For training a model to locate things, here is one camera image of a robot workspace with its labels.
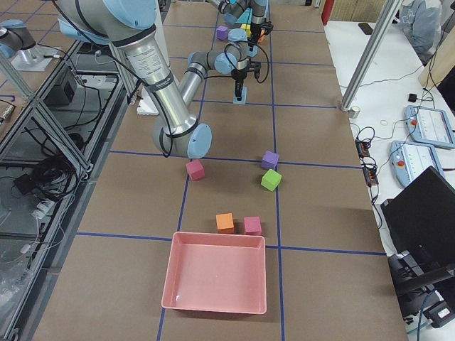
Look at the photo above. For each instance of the person in grey clothes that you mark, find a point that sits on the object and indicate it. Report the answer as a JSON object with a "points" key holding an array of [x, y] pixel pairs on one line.
{"points": [[420, 21]]}

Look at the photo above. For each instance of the magenta foam block by arm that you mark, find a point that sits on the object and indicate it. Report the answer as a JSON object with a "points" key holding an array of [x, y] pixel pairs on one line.
{"points": [[195, 170]]}

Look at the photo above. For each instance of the green foam block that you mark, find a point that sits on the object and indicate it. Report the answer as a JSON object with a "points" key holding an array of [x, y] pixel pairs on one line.
{"points": [[271, 179]]}

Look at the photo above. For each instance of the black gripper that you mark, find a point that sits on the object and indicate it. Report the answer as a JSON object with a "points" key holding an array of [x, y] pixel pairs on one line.
{"points": [[254, 29], [237, 75]]}

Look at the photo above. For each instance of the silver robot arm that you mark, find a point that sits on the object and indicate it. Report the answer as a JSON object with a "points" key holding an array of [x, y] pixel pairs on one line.
{"points": [[131, 27], [232, 11]]}

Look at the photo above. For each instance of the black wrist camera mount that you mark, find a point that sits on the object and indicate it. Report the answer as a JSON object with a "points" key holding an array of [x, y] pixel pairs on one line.
{"points": [[255, 69]]}

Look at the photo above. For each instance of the teach pendant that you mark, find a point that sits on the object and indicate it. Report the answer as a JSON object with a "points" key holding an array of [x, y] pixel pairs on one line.
{"points": [[410, 159], [429, 126]]}

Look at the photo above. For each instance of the purple block near green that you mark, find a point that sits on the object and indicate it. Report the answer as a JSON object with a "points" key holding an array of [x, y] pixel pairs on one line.
{"points": [[269, 160]]}

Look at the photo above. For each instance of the lower teach pendant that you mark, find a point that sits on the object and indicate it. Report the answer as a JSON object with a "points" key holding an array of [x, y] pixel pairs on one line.
{"points": [[410, 159]]}

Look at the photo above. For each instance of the pink plastic tray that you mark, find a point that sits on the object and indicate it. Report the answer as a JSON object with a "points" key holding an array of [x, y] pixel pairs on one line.
{"points": [[222, 273]]}

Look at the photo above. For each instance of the black phone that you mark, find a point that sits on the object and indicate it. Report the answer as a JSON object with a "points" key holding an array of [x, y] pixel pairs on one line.
{"points": [[365, 28]]}

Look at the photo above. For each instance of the aluminium frame post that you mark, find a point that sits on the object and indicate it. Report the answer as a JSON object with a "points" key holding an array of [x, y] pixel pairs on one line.
{"points": [[383, 23]]}

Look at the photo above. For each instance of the upper teach pendant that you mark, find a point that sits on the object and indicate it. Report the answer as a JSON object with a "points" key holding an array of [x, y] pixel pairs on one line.
{"points": [[429, 126]]}

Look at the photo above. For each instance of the yellow foam block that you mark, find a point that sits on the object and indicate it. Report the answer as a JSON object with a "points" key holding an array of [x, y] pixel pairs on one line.
{"points": [[245, 27]]}

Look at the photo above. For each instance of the orange foam block near tray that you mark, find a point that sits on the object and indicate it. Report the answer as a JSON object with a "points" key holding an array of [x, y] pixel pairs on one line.
{"points": [[225, 223]]}

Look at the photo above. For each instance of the black laptop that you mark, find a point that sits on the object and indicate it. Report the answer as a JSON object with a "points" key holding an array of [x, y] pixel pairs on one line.
{"points": [[422, 215]]}

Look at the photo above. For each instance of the orange foam block far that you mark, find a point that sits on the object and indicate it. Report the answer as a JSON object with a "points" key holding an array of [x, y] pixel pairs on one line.
{"points": [[261, 37]]}

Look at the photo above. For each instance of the teal plastic bin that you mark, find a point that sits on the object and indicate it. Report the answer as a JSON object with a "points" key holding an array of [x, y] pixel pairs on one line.
{"points": [[245, 18]]}

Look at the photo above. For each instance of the dark purple block far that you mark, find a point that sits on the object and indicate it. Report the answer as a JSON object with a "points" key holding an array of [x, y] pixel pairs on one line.
{"points": [[222, 32]]}

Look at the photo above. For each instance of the white pedestal column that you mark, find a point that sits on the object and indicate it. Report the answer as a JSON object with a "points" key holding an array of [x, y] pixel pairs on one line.
{"points": [[152, 61]]}

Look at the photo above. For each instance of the light blue block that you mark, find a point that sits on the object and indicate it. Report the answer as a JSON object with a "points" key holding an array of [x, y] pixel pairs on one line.
{"points": [[242, 98], [252, 51]]}

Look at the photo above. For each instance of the magenta foam block near tray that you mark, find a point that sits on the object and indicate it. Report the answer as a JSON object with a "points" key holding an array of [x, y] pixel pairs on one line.
{"points": [[252, 226]]}

